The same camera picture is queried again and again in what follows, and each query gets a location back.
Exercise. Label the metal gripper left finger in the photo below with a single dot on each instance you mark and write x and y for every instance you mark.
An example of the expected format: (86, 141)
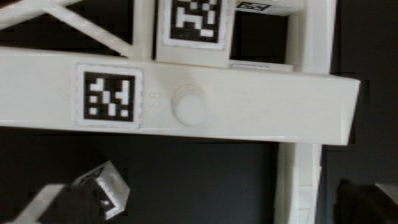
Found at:
(65, 205)

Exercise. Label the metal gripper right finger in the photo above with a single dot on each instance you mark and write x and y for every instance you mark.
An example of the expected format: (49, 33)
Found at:
(367, 203)

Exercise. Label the white cube with hole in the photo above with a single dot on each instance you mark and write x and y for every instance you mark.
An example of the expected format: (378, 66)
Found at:
(115, 189)

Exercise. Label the long white chair side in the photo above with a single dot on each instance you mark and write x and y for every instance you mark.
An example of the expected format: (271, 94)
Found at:
(109, 27)

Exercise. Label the white U-shaped border frame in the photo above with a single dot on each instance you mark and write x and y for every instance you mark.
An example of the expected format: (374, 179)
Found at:
(299, 170)

